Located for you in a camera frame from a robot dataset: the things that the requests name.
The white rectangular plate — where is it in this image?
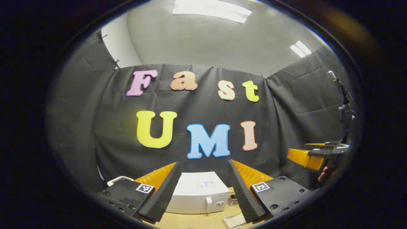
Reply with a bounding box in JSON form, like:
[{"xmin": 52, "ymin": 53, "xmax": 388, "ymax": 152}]
[{"xmin": 223, "ymin": 212, "xmax": 247, "ymax": 229}]

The small ceiling light panel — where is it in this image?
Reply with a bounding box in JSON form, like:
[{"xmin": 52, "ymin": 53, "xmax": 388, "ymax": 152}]
[{"xmin": 289, "ymin": 40, "xmax": 312, "ymax": 58}]

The long ceiling light panel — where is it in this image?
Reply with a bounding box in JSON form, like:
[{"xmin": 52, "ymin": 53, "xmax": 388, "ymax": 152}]
[{"xmin": 173, "ymin": 0, "xmax": 252, "ymax": 24}]

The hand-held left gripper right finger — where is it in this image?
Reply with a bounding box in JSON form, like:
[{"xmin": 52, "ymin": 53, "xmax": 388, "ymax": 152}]
[{"xmin": 227, "ymin": 159, "xmax": 314, "ymax": 224}]

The white microwave oven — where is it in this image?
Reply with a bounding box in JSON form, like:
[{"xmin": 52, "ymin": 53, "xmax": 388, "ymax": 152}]
[{"xmin": 165, "ymin": 172, "xmax": 230, "ymax": 214}]

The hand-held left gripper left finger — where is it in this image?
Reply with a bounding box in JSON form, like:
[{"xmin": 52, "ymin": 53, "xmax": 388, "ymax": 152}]
[{"xmin": 97, "ymin": 162, "xmax": 182, "ymax": 225}]

